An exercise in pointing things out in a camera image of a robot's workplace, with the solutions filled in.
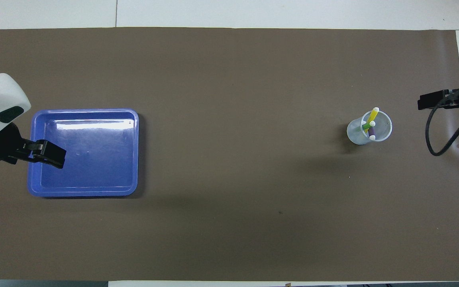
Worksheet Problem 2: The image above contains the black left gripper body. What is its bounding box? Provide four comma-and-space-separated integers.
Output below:
0, 123, 29, 165

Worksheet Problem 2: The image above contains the yellow marker pen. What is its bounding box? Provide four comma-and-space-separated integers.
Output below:
364, 107, 380, 132

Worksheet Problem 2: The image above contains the blue plastic tray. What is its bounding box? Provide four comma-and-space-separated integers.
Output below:
27, 108, 139, 198

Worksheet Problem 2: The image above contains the translucent plastic cup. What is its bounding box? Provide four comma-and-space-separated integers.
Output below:
347, 110, 393, 145

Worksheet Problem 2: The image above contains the brown paper table mat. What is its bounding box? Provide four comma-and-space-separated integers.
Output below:
0, 27, 459, 282

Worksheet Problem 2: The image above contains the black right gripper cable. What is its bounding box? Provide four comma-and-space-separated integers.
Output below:
425, 90, 459, 157

